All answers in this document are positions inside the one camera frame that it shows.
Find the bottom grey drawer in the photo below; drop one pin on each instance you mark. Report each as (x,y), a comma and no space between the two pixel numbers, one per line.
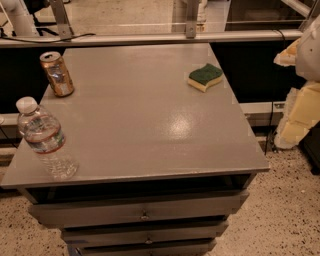
(197,247)

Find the grey drawer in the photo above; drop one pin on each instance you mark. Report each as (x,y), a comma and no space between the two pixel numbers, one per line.
(135,210)
(197,247)
(145,234)

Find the metal support bracket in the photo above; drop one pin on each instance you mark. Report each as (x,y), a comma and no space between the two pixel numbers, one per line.
(191,18)

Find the green and yellow sponge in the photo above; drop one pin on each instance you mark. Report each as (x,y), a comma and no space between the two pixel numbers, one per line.
(205,77)

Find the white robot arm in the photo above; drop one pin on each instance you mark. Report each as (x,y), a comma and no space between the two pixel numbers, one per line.
(302,106)

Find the grey drawer cabinet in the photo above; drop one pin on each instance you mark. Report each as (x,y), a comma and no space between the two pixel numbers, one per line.
(138,129)

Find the orange soda can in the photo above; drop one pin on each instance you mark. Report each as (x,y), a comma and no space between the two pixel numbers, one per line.
(57,73)

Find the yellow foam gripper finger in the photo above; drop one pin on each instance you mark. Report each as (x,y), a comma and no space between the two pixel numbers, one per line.
(302,106)

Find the metal railing bar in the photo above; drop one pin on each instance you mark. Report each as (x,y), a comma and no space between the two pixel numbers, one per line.
(152,39)

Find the clear plastic water bottle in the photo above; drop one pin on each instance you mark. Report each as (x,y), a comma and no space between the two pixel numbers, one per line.
(43,133)

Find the metal frame post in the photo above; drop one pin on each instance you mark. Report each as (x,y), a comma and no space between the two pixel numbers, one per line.
(64,28)

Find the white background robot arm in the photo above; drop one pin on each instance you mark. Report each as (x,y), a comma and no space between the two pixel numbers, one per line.
(19,17)

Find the middle grey drawer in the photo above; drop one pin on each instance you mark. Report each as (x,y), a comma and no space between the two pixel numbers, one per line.
(145,234)

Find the top grey drawer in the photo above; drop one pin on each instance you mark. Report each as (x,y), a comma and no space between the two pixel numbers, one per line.
(135,210)

